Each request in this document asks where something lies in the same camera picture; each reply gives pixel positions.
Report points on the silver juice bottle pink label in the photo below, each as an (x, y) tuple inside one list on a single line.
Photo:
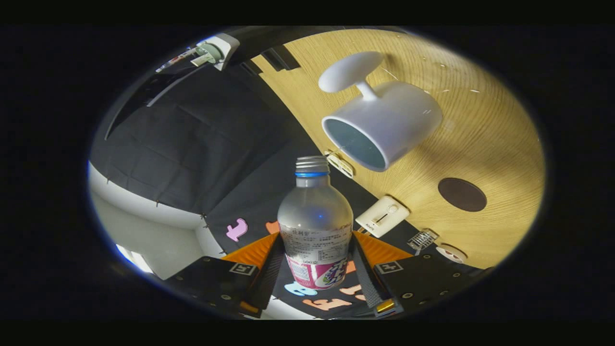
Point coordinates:
[(314, 216)]

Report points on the small metal rack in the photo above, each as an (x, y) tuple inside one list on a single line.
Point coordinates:
[(423, 239)]

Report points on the black table clamp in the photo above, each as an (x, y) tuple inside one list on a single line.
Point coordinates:
[(289, 56), (272, 61)]

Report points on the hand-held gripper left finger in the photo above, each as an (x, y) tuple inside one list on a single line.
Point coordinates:
[(269, 278)]

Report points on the white tray with green items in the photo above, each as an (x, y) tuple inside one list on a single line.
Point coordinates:
[(340, 164)]

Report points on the white toaster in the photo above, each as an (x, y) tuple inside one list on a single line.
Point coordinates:
[(382, 217)]

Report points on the large ceiling light panel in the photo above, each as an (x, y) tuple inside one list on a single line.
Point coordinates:
[(134, 259)]

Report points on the wooden table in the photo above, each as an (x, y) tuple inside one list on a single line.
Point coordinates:
[(499, 144)]

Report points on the dark brown round coaster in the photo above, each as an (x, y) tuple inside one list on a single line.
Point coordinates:
[(462, 194)]

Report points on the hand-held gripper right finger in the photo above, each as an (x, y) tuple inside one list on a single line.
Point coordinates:
[(367, 283)]

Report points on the white cup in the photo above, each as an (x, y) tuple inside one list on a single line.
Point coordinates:
[(403, 115)]

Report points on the small white plate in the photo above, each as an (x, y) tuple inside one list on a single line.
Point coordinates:
[(451, 253)]

